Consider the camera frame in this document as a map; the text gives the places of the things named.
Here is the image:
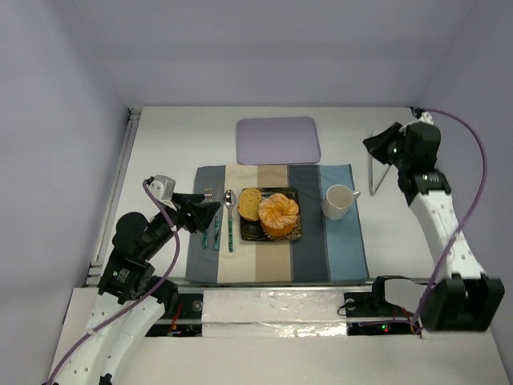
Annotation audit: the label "silver metal tongs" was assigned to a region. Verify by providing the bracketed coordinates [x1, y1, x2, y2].
[367, 128, 392, 197]

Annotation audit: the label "yellow bread slice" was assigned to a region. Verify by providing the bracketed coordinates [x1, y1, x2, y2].
[237, 188, 262, 221]

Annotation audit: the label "round orange bundt cake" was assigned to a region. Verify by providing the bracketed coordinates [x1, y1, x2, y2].
[258, 193, 300, 237]

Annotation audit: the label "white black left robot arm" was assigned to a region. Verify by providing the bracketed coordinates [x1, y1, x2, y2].
[46, 192, 221, 384]

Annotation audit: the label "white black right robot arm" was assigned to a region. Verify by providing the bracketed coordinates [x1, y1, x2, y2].
[363, 121, 505, 332]

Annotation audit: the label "black floral square plate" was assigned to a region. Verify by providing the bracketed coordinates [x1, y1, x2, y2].
[240, 187, 301, 241]

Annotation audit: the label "white ceramic mug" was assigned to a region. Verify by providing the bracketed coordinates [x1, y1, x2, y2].
[322, 184, 361, 221]

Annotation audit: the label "striped cloth placemat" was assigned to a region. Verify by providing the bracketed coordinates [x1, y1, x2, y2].
[185, 164, 370, 283]

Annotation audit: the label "lavender plastic tray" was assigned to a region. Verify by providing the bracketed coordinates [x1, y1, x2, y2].
[236, 116, 321, 165]

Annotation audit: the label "foil covered white panel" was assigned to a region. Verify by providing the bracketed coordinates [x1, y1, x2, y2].
[201, 289, 347, 338]

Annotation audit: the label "fork with teal handle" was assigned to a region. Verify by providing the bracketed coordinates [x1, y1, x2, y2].
[202, 188, 212, 249]

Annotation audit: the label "spoon with teal handle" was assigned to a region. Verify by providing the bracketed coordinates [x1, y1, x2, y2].
[224, 189, 236, 253]

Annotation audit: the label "knife with teal handle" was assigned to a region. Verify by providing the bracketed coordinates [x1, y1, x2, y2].
[213, 216, 220, 251]

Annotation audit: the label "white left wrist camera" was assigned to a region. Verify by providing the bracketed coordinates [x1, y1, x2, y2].
[148, 175, 176, 204]

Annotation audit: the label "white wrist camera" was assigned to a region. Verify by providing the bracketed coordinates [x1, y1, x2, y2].
[411, 107, 434, 125]
[148, 175, 176, 204]

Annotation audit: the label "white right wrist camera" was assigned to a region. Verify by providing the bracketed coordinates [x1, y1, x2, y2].
[411, 107, 434, 125]

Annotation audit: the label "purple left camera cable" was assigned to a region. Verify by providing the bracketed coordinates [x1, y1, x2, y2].
[43, 178, 182, 384]

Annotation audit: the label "purple camera cable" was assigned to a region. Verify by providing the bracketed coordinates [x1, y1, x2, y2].
[412, 107, 489, 334]
[43, 178, 182, 384]

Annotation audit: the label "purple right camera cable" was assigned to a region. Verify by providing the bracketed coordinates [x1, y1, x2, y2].
[412, 107, 489, 334]

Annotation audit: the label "aluminium frame rail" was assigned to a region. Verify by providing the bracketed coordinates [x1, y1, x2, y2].
[83, 107, 142, 287]

